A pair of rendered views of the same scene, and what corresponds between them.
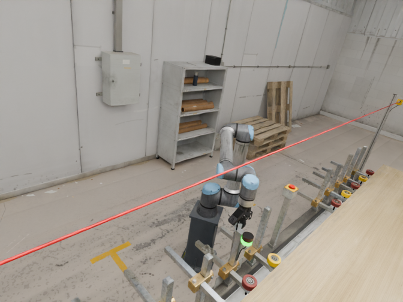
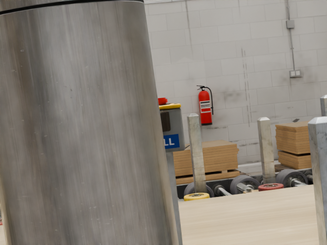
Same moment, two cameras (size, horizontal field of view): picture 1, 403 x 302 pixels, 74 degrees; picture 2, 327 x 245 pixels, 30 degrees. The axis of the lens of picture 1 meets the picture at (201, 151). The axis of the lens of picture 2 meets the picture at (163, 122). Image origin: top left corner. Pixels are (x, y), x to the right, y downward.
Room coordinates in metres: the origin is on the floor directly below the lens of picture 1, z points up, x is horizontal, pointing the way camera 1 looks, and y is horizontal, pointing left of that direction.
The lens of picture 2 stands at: (2.22, -0.01, 1.24)
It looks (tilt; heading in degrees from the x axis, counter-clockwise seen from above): 3 degrees down; 221
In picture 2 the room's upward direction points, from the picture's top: 6 degrees counter-clockwise
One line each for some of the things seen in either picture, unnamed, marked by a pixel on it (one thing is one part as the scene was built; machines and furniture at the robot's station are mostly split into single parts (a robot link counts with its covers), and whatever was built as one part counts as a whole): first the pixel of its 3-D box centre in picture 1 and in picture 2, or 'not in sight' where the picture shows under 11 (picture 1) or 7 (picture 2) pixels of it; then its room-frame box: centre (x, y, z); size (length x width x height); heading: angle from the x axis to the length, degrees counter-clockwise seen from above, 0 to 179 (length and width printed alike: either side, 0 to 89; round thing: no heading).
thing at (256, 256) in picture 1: (246, 247); not in sight; (1.33, -0.39, 0.83); 0.43 x 0.03 x 0.04; 48
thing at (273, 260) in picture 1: (272, 264); not in sight; (1.20, -0.53, 0.85); 0.08 x 0.08 x 0.11
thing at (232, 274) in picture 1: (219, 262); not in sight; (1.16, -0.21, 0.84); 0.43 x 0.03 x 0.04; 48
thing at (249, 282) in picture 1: (247, 287); not in sight; (1.02, -0.37, 0.85); 0.08 x 0.08 x 0.11
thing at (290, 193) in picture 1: (289, 192); (157, 130); (1.52, -0.62, 1.18); 0.07 x 0.07 x 0.08; 48
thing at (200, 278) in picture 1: (201, 279); not in sight; (0.94, -0.10, 0.95); 0.13 x 0.06 x 0.05; 138
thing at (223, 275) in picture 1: (229, 268); not in sight; (1.13, -0.27, 0.85); 0.13 x 0.06 x 0.05; 138
